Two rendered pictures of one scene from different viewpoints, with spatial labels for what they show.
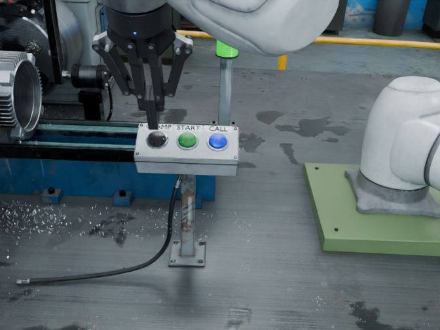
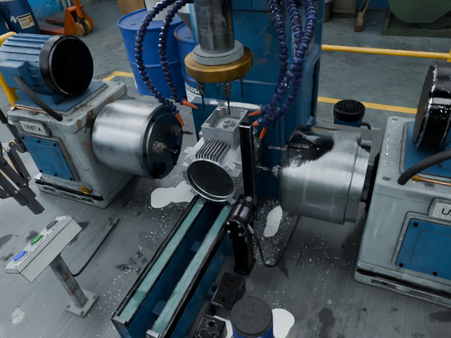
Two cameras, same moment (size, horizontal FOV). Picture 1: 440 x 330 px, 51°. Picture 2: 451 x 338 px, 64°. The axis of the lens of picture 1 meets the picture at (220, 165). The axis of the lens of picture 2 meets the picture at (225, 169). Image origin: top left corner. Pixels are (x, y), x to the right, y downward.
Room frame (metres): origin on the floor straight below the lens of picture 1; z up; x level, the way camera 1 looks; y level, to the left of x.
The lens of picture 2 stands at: (1.36, -0.24, 1.69)
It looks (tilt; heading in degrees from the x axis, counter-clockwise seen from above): 39 degrees down; 119
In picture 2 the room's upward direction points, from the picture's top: 7 degrees counter-clockwise
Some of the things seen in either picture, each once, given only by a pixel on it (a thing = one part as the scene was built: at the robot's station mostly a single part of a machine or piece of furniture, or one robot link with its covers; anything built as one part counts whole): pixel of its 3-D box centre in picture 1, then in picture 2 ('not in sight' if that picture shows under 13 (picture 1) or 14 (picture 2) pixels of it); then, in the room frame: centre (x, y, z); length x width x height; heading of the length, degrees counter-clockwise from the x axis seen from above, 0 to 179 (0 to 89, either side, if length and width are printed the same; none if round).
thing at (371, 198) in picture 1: (389, 178); not in sight; (0.91, -0.40, 0.86); 0.22 x 0.18 x 0.06; 178
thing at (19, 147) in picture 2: not in sight; (21, 129); (0.20, 0.41, 1.07); 0.08 x 0.07 x 0.20; 91
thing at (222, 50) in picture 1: (227, 46); not in sight; (1.24, -0.01, 1.05); 0.06 x 0.06 x 0.04
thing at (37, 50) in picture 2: not in sight; (46, 100); (0.30, 0.49, 1.16); 0.33 x 0.26 x 0.42; 1
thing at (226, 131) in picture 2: not in sight; (226, 128); (0.93, 0.57, 1.11); 0.12 x 0.11 x 0.07; 91
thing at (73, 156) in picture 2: not in sight; (79, 138); (0.34, 0.52, 0.99); 0.35 x 0.31 x 0.37; 1
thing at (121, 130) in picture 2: not in sight; (128, 136); (0.58, 0.52, 1.04); 0.37 x 0.25 x 0.25; 1
